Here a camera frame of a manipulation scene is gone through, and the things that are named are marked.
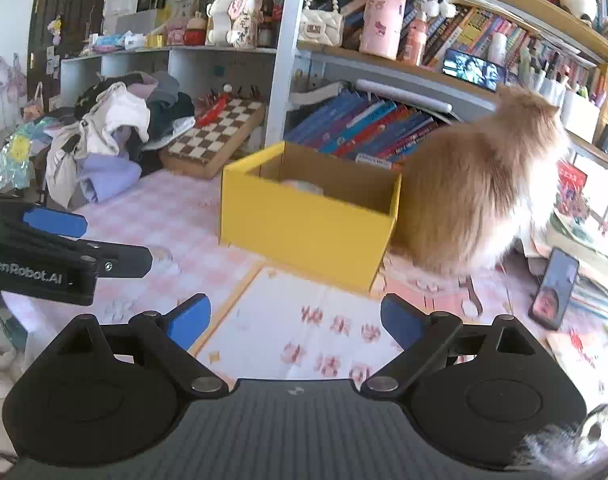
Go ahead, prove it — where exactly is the pink checkered tablecloth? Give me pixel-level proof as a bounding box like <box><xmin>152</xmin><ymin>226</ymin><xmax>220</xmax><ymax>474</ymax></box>
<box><xmin>0</xmin><ymin>167</ymin><xmax>608</xmax><ymax>411</ymax></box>

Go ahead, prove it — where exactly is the white quilted handbag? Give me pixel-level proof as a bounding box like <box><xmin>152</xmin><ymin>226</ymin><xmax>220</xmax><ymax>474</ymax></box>
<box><xmin>298</xmin><ymin>0</ymin><xmax>344</xmax><ymax>47</ymax></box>

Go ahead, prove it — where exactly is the white lucky cat figure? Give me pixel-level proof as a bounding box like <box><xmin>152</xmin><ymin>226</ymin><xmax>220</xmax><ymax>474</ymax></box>
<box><xmin>205</xmin><ymin>0</ymin><xmax>263</xmax><ymax>50</ymax></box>

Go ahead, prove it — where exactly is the yellow cardboard box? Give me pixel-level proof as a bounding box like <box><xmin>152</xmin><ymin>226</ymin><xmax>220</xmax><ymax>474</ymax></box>
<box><xmin>219</xmin><ymin>142</ymin><xmax>402</xmax><ymax>292</ymax></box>

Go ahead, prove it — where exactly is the pile of clothes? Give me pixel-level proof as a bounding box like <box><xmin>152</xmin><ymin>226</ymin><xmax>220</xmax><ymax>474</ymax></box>
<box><xmin>45</xmin><ymin>72</ymin><xmax>196</xmax><ymax>209</ymax></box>

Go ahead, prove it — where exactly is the white bookshelf frame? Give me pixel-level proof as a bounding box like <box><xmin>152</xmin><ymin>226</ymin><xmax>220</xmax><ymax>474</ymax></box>
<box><xmin>58</xmin><ymin>0</ymin><xmax>608</xmax><ymax>221</ymax></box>

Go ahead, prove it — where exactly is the phone showing video on shelf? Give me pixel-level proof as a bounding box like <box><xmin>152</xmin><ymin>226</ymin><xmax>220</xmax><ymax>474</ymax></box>
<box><xmin>442</xmin><ymin>49</ymin><xmax>507</xmax><ymax>92</ymax></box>

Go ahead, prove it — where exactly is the row of colourful books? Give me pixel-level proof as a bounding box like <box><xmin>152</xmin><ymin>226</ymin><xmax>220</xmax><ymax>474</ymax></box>
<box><xmin>283</xmin><ymin>89</ymin><xmax>447</xmax><ymax>165</ymax></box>

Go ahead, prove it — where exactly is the pink cylinder cup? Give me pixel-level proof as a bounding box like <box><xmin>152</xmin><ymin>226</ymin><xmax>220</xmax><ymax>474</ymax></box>
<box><xmin>359</xmin><ymin>0</ymin><xmax>407</xmax><ymax>60</ymax></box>

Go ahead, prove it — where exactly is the orange fluffy cat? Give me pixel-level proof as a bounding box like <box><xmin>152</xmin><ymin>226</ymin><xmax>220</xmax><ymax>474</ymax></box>
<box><xmin>393</xmin><ymin>86</ymin><xmax>569</xmax><ymax>278</ymax></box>

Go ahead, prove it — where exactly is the black smartphone on stand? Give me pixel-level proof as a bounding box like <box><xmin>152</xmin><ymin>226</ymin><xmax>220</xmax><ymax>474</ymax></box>
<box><xmin>528</xmin><ymin>247</ymin><xmax>580</xmax><ymax>330</ymax></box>

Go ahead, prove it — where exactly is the wooden chess board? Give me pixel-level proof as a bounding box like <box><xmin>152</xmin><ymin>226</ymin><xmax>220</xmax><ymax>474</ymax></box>
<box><xmin>160</xmin><ymin>99</ymin><xmax>266</xmax><ymax>180</ymax></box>

